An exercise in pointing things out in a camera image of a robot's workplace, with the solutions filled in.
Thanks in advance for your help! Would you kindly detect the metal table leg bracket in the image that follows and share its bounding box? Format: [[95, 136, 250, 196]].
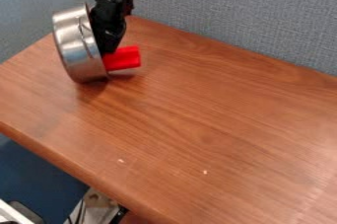
[[63, 188, 127, 224]]

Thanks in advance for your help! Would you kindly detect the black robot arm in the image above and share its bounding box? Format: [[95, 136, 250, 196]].
[[89, 0, 134, 54]]

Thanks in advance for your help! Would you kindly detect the red rectangular block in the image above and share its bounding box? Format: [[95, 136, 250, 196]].
[[102, 45, 141, 71]]

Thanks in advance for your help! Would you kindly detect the white object bottom left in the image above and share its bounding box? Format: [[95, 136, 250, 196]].
[[0, 198, 45, 224]]

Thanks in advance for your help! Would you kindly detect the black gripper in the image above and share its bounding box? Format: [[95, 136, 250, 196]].
[[89, 0, 134, 54]]

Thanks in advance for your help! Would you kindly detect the stainless steel pot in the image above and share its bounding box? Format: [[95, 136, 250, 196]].
[[53, 4, 107, 83]]

